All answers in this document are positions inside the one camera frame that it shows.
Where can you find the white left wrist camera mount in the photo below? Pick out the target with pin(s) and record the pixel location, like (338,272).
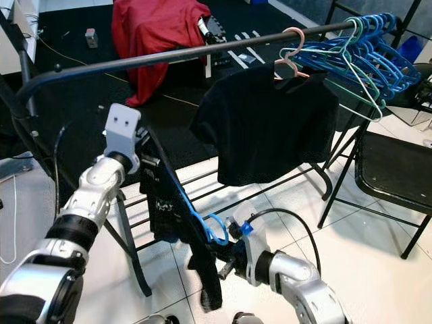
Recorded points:
(123,128)

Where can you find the plain black collared shirt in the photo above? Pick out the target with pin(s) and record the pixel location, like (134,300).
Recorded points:
(263,128)

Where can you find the black metal clothes rack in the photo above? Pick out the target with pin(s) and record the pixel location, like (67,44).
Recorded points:
(175,57)

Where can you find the black printed shirt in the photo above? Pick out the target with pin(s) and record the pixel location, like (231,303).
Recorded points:
(206,283)

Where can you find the small grey box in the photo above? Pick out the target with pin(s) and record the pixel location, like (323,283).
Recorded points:
(91,38)

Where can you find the light green plastic hanger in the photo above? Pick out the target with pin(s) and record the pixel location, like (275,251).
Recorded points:
(356,25)

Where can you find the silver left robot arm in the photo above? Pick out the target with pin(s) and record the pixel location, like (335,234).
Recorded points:
(101,196)

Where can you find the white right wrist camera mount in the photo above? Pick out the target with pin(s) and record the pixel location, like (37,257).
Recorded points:
(255,253)

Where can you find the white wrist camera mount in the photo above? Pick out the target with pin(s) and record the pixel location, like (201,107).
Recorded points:
(123,128)
(255,253)

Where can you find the black equipment stack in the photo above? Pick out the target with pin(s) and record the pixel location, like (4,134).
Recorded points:
(422,94)

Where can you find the black and white machine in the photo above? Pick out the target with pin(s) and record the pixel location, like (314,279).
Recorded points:
(212,40)

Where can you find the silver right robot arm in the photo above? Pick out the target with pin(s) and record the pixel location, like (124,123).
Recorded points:
(304,283)

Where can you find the white low cabinet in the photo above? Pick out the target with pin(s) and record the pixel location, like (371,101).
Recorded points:
(27,17)

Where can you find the red cloth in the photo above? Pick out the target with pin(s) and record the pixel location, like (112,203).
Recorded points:
(155,34)

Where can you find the pink plastic hanger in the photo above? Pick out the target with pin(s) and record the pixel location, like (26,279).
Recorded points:
(302,39)

